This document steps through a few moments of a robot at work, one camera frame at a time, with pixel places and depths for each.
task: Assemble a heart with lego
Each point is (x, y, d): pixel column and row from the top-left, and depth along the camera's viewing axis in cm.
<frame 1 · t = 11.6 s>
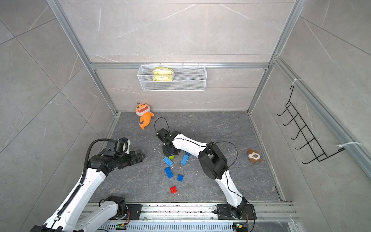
left hand: (138, 155, 78), fingers open
right hand: (170, 153, 93), fingers open
orange shark plush toy: (143, 109, 113), point 9 cm above the table
brown white plush toy: (254, 155, 92), point 4 cm above the table
light blue 2x4 lego brick: (168, 161, 92), point 2 cm above the table
lime green 2x4 lego brick: (171, 157, 91), point 4 cm above the table
dark blue 2x4 lego brick: (168, 172, 87), point 2 cm above the table
blue 2x2 lego brick: (180, 178, 85), point 2 cm above the table
red 2x2 lego brick: (173, 190, 81), point 2 cm above the table

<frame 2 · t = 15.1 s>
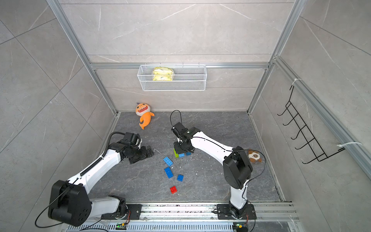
left hand: (148, 153, 85), fingers open
right hand: (180, 150, 86), fingers open
lime green 2x4 lego brick: (177, 155, 92), point 5 cm above the table
light blue long lego brick: (181, 155, 85), point 11 cm above the table
the other named things where they were.

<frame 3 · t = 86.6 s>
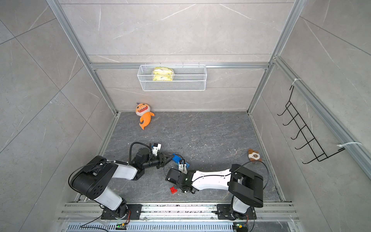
left hand: (174, 156, 85), fingers open
right hand: (178, 181, 83), fingers open
dark blue 2x4 lego brick: (176, 158, 87), point 8 cm above the table
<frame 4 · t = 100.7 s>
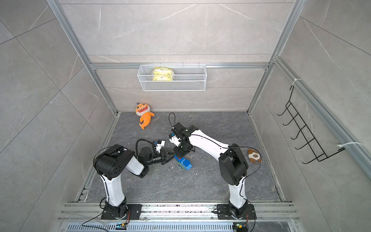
left hand: (177, 153, 86), fingers open
right hand: (181, 154, 86), fingers open
